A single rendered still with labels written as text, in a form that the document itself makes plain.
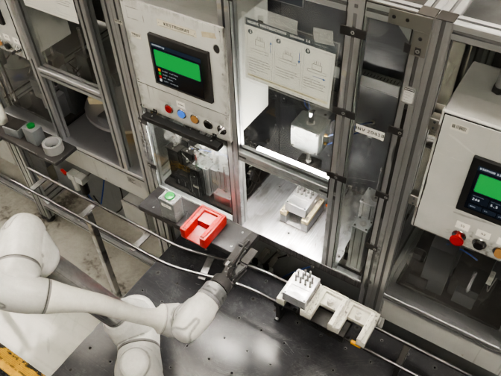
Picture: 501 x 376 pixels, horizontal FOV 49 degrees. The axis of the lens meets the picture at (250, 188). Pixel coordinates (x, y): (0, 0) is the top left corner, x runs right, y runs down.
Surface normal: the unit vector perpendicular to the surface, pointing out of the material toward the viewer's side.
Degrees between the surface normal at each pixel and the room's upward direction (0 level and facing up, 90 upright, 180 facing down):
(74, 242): 0
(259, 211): 0
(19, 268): 28
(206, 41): 90
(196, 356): 0
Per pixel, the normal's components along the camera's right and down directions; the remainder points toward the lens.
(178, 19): -0.54, 0.62
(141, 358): -0.07, -0.59
